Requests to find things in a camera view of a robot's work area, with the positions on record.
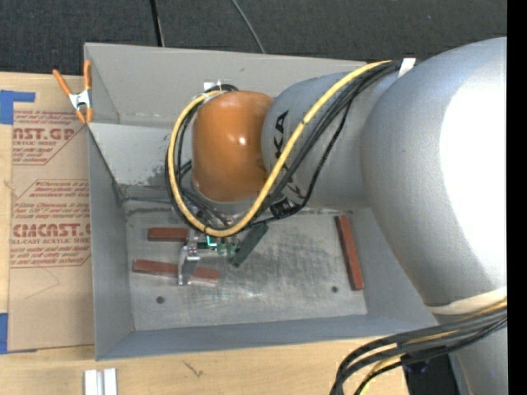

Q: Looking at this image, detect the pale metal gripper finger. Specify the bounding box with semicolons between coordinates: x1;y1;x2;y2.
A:
177;245;188;286
184;244;202;285

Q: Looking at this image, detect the red-brown flat block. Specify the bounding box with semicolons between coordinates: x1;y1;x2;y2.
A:
132;258;222;281
333;214;366;292
147;226;191;244

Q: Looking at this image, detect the grey metal bin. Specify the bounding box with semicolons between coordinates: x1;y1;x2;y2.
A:
83;42;440;362

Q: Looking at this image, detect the brown cardboard board red print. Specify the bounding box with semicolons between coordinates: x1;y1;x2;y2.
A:
0;71;97;356

